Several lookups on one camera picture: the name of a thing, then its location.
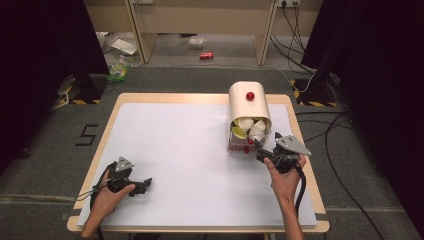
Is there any cream capsule dispenser red knob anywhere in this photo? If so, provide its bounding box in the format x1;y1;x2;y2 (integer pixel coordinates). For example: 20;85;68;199
227;80;273;155

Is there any person's right hand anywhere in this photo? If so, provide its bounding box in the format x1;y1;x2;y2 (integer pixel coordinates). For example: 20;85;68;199
263;153;307;202

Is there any white table mat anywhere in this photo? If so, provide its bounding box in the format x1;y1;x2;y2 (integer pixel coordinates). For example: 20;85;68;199
76;102;318;230

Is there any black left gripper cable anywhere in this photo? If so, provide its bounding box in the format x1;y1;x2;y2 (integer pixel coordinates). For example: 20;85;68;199
75;162;116;240

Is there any clear plastic food container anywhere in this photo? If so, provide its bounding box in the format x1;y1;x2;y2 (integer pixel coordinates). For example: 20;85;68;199
187;35;208;48

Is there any green snack bag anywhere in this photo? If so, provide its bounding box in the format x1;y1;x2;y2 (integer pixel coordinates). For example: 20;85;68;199
106;55;132;84

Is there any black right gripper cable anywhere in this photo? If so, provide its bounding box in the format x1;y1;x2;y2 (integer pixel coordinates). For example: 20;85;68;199
294;165;308;219

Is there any white paper sheet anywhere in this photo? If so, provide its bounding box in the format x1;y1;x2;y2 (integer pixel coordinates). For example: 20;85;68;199
109;37;139;56

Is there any white wall power socket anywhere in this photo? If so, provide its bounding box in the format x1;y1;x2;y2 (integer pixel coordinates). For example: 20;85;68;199
276;0;301;9

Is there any bundle of black wall cables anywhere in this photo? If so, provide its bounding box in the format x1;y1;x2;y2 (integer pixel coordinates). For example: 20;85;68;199
269;2;317;74

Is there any black floor cable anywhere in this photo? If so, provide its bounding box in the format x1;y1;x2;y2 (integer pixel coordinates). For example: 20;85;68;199
294;110;386;240

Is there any clear drawer with red knobs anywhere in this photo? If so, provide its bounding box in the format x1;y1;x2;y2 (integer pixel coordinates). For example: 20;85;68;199
227;133;268;155

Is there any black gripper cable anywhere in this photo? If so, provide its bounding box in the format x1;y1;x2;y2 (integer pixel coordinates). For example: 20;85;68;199
75;162;116;240
294;165;308;219

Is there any person's left hand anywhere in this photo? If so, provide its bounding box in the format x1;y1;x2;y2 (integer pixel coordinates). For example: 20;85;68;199
92;170;136;220

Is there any wooden table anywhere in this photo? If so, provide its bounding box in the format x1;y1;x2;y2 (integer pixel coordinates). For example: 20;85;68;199
66;92;331;234

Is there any crumpled clear plastic bag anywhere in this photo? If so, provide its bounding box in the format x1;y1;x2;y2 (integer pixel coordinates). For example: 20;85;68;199
95;31;112;49

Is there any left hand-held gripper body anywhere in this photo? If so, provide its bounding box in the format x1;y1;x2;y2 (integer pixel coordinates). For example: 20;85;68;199
106;156;142;197

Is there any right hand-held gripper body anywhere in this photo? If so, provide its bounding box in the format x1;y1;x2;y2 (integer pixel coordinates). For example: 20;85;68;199
264;133;313;175

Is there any black curtain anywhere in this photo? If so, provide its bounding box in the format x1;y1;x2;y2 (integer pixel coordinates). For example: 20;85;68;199
300;0;424;236
0;0;110;176

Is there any beige wooden desk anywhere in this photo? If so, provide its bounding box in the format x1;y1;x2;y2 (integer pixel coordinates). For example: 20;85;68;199
83;0;324;66

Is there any black stand base hazard tape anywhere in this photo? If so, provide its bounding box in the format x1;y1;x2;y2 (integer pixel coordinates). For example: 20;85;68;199
52;73;109;106
289;74;340;108

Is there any pile of coffee capsules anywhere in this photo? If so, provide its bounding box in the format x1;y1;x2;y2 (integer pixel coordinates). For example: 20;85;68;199
230;116;272;141

